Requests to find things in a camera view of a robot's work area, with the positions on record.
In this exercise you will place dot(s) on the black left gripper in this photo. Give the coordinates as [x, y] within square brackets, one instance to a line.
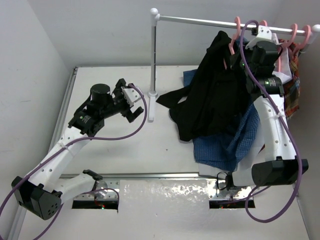
[123, 102]

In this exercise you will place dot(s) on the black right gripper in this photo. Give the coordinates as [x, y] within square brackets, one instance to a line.
[236, 60]

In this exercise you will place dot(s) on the black shirt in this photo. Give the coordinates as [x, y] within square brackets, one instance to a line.
[214, 97]

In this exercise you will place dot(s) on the pink hanger holding white shirt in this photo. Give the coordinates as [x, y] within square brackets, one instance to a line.
[231, 51]

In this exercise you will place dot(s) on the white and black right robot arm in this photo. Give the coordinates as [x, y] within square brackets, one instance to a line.
[266, 89]

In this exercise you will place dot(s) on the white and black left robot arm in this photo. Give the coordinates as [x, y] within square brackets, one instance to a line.
[40, 191]

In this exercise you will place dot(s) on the pink hanger holding blue shirt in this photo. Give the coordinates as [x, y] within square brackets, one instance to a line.
[263, 23]

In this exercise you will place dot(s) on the red plaid shirt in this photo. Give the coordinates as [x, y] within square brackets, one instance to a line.
[290, 77]

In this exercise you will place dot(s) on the blue checkered shirt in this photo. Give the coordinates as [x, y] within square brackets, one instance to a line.
[217, 114]

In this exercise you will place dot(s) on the white shirt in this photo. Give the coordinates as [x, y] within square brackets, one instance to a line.
[250, 155]

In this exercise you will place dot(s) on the silver and white clothes rack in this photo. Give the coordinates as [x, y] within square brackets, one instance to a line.
[155, 17]

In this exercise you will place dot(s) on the white front cover board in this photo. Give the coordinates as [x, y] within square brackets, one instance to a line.
[171, 210]

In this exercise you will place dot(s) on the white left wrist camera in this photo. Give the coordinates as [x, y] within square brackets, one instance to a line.
[131, 95]

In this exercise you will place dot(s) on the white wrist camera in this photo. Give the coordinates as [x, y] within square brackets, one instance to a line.
[261, 34]
[131, 95]

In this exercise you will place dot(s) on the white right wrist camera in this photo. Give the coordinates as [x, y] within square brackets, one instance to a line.
[261, 34]

